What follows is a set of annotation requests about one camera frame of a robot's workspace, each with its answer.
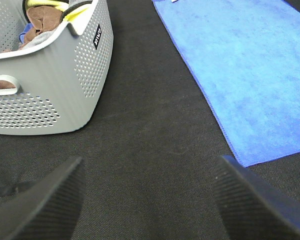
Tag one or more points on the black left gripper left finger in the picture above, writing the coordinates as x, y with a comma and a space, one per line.
48, 210

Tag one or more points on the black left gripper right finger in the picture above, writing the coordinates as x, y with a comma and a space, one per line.
250, 208

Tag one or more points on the blue microfiber towel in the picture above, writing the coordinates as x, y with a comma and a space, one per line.
245, 57

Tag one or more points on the grey perforated laundry basket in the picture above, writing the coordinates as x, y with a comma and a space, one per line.
56, 84

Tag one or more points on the grey towel in basket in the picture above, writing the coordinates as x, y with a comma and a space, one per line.
31, 39

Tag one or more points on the blue cloth in basket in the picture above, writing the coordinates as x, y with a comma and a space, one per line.
26, 29

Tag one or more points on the brown towel in basket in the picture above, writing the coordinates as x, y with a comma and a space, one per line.
43, 18

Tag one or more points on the yellow towel in basket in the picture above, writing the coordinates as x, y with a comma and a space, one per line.
66, 6

